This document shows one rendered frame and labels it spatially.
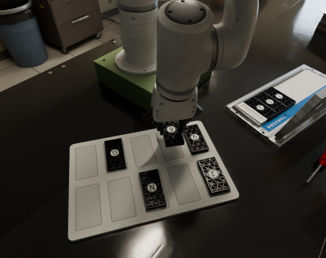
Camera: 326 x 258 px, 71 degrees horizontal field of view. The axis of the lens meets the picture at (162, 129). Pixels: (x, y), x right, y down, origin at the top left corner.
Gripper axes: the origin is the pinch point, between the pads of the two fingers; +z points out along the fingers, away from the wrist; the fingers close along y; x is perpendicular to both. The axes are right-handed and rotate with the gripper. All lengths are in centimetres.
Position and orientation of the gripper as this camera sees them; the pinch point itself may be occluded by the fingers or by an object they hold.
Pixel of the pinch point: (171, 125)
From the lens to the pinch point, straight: 60.4
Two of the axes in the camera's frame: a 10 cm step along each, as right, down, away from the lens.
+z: -0.4, 5.1, 8.6
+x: 1.7, 8.5, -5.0
